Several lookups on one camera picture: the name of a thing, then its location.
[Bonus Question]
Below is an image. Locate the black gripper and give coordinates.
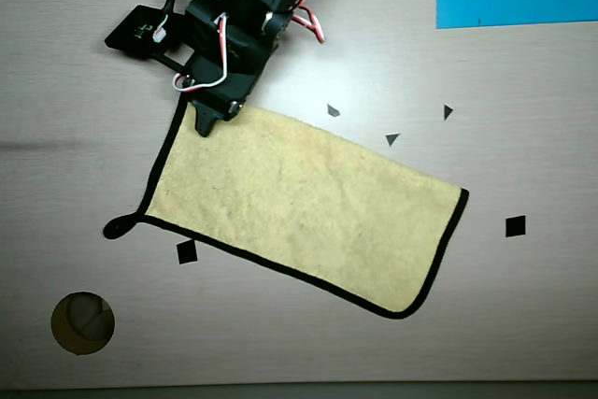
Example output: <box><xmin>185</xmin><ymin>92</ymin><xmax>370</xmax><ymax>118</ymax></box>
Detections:
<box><xmin>184</xmin><ymin>9</ymin><xmax>282</xmax><ymax>138</ymax></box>

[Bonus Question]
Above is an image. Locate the yellow towel with black trim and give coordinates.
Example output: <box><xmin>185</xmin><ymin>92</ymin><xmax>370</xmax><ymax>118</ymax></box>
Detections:
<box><xmin>102</xmin><ymin>99</ymin><xmax>470</xmax><ymax>321</ymax></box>

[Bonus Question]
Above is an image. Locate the black tape square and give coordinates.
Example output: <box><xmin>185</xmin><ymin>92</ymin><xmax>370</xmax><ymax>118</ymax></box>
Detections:
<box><xmin>176</xmin><ymin>238</ymin><xmax>199</xmax><ymax>265</ymax></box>
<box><xmin>505</xmin><ymin>215</ymin><xmax>527</xmax><ymax>238</ymax></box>

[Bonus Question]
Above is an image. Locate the white red gripper servo wire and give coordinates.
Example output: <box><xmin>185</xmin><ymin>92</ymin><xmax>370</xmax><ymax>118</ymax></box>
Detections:
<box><xmin>172</xmin><ymin>13</ymin><xmax>230</xmax><ymax>92</ymax></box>

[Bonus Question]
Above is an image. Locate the black wrist camera board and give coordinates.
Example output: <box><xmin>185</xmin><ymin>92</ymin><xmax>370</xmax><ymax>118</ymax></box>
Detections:
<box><xmin>103</xmin><ymin>4</ymin><xmax>192</xmax><ymax>71</ymax></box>

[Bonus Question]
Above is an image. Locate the round table cable hole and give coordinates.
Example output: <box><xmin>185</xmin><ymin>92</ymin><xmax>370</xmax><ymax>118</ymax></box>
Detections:
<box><xmin>50</xmin><ymin>291</ymin><xmax>116</xmax><ymax>356</ymax></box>

